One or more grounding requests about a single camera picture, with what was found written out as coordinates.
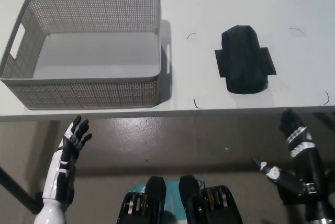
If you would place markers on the right robot hand black silver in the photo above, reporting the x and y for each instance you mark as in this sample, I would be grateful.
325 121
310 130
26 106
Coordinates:
308 171

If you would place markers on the black fabric pencil case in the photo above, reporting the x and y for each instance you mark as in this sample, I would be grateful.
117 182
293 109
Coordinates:
243 59

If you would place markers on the grey perforated plastic basket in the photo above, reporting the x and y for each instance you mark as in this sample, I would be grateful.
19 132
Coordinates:
78 90

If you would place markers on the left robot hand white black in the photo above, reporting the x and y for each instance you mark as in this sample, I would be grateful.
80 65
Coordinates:
62 166

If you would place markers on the black table leg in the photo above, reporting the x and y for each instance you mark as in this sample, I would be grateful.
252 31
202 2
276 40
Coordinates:
15 184

